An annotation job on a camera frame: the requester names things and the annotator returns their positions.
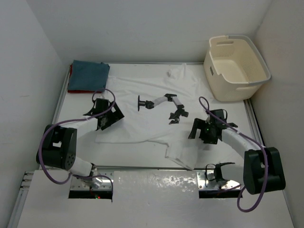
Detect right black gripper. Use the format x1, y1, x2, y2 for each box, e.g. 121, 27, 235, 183
189, 119, 218, 145

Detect blue t shirt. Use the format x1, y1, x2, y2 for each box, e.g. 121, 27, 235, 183
67, 60, 110, 93

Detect red t shirt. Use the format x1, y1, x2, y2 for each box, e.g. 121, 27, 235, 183
67, 64, 103, 94

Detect white t shirt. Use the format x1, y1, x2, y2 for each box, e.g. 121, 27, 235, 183
95, 64, 209, 170

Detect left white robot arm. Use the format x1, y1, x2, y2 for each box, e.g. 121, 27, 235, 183
36, 98, 124, 179

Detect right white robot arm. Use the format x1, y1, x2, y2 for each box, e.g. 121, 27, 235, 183
188, 109, 286, 195

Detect cream laundry basket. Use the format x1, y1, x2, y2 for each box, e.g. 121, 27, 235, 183
204, 35, 271, 102

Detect reflective foil panel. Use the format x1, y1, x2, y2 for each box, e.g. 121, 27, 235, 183
113, 170, 199, 202

